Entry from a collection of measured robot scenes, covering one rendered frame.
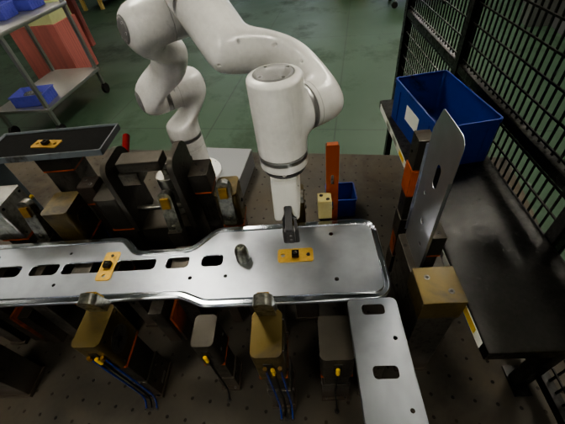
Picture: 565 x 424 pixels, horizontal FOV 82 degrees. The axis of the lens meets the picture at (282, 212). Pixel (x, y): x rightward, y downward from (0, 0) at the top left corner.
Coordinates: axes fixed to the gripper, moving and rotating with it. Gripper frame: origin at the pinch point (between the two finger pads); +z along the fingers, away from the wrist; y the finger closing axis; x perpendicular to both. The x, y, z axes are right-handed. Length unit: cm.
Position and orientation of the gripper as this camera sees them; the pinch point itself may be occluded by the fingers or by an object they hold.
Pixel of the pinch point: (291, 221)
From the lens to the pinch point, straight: 68.4
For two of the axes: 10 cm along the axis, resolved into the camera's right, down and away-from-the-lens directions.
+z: 1.0, 6.9, 7.2
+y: -0.1, 7.2, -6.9
